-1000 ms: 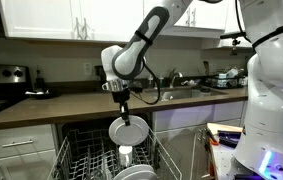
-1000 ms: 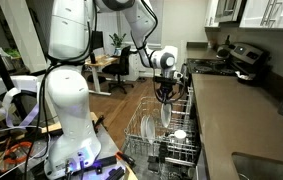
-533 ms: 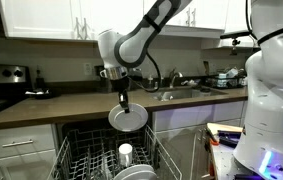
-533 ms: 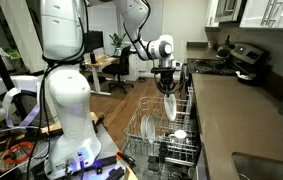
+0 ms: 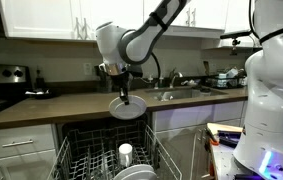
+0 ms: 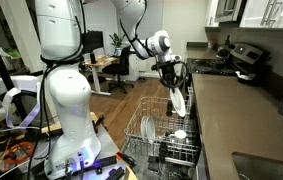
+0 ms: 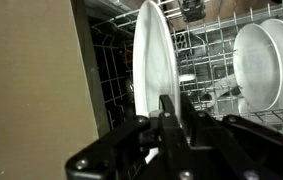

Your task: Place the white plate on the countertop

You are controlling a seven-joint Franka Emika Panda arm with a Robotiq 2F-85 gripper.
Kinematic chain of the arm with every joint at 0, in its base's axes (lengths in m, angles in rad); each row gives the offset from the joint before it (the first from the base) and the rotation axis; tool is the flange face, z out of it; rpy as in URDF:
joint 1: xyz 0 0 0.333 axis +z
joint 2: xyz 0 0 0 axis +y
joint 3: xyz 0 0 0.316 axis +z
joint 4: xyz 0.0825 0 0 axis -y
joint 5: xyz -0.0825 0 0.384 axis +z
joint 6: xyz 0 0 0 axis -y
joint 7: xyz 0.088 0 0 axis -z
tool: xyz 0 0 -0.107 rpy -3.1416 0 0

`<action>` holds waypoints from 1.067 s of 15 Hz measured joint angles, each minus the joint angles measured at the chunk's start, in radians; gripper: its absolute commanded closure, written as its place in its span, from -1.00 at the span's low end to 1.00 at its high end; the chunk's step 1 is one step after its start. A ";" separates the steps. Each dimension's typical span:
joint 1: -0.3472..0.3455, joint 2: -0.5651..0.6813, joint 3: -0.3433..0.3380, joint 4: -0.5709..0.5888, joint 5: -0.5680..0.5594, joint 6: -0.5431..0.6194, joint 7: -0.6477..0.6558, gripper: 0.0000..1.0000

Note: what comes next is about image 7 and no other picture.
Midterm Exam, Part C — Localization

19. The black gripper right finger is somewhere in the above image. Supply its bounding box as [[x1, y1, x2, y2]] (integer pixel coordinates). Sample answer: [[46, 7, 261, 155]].
[[180, 94, 283, 180]]

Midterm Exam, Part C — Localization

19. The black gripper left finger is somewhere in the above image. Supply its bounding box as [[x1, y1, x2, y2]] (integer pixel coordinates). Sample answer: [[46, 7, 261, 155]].
[[64, 94, 190, 180]]

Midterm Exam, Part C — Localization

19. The black rack clip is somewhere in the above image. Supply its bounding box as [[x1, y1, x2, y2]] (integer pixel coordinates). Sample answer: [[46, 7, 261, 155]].
[[181, 0, 206, 23]]

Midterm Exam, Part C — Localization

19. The white wire dishwasher rack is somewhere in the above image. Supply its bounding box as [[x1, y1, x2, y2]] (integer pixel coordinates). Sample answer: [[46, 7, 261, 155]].
[[90, 0, 283, 139]]

